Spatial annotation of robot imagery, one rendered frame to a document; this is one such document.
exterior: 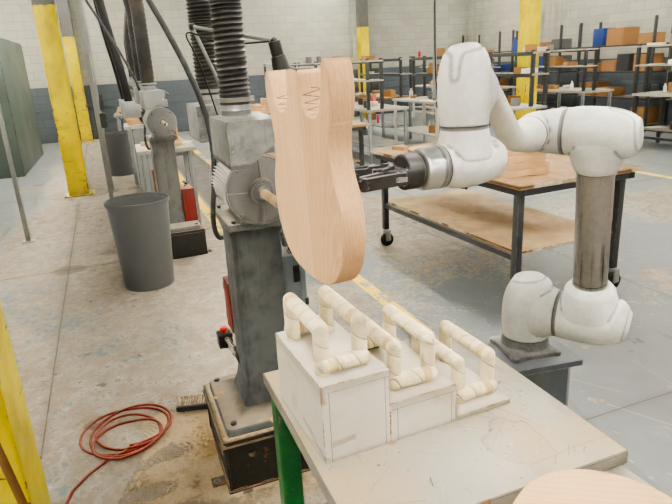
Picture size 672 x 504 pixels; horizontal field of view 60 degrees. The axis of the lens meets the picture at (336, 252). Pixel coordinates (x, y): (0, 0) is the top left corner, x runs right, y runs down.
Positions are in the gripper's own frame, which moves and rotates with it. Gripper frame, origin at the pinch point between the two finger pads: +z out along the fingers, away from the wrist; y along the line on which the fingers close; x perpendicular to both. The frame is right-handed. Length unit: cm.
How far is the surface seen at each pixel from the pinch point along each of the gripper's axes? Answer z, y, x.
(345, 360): 2.8, -10.5, -32.8
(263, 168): -16, 97, -13
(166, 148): -30, 447, -47
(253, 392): -6, 112, -110
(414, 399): -10.9, -13.2, -44.4
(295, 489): 6, 21, -86
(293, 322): 6.9, 7.2, -30.9
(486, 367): -32, -9, -45
